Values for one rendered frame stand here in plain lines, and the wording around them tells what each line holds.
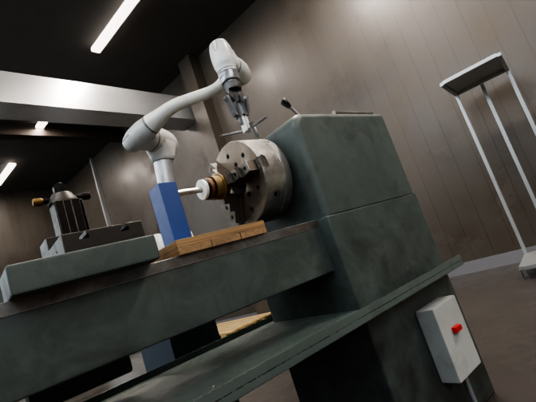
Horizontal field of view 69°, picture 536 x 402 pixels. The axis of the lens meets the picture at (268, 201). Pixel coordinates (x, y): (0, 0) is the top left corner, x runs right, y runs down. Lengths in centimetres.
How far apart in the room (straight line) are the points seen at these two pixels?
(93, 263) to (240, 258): 42
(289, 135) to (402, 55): 370
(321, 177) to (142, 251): 70
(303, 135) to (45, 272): 92
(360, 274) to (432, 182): 346
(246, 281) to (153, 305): 27
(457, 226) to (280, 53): 331
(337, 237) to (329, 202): 12
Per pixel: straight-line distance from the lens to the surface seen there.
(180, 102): 194
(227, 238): 111
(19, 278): 88
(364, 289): 138
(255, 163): 132
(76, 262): 90
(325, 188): 137
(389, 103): 498
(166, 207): 121
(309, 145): 140
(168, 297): 102
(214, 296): 107
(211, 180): 132
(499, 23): 481
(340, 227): 136
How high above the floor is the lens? 77
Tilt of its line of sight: 9 degrees up
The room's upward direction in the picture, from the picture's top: 19 degrees counter-clockwise
